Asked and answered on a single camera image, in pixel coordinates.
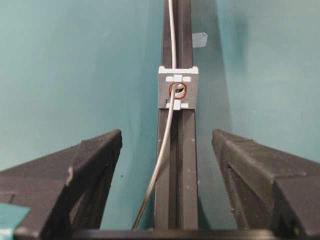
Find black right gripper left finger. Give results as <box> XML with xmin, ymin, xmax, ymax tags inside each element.
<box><xmin>0</xmin><ymin>129</ymin><xmax>122</xmax><ymax>240</ymax></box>

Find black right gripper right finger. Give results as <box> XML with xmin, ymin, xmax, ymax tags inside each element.
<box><xmin>212</xmin><ymin>129</ymin><xmax>320</xmax><ymax>240</ymax></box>

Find teal tape on gripper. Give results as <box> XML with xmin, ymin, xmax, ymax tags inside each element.
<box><xmin>0</xmin><ymin>203</ymin><xmax>30</xmax><ymax>240</ymax></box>

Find black aluminium extrusion rail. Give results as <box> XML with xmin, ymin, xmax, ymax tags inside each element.
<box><xmin>153</xmin><ymin>0</ymin><xmax>199</xmax><ymax>231</ymax></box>

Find grey bracket with hole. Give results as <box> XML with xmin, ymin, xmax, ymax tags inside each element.
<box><xmin>157</xmin><ymin>66</ymin><xmax>199</xmax><ymax>111</ymax></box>

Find blue tape piece on rail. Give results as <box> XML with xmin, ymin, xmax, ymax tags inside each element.
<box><xmin>192</xmin><ymin>32</ymin><xmax>208</xmax><ymax>48</ymax></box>

